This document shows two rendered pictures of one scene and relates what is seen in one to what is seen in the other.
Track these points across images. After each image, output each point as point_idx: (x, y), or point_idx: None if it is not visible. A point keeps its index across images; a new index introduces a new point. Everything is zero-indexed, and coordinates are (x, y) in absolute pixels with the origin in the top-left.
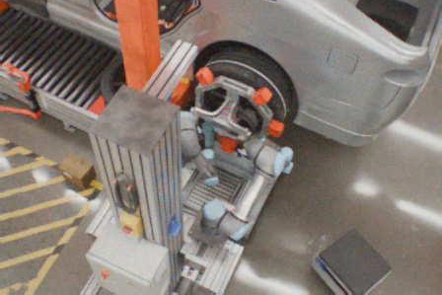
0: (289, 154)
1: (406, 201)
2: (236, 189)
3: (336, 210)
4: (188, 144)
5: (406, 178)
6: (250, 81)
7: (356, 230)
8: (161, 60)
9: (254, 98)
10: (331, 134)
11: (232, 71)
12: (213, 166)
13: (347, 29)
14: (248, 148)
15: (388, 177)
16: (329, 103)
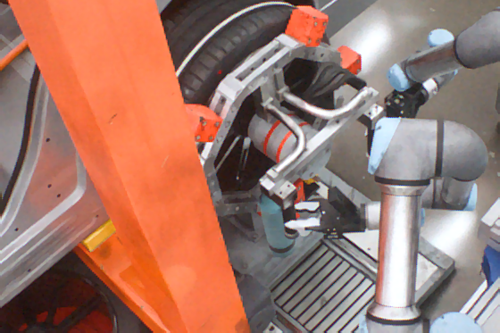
0: (448, 33)
1: (432, 13)
2: (346, 256)
3: (426, 110)
4: (477, 141)
5: None
6: (264, 30)
7: None
8: (51, 245)
9: (306, 40)
10: None
11: (227, 52)
12: (437, 180)
13: None
14: (494, 43)
15: (379, 21)
16: None
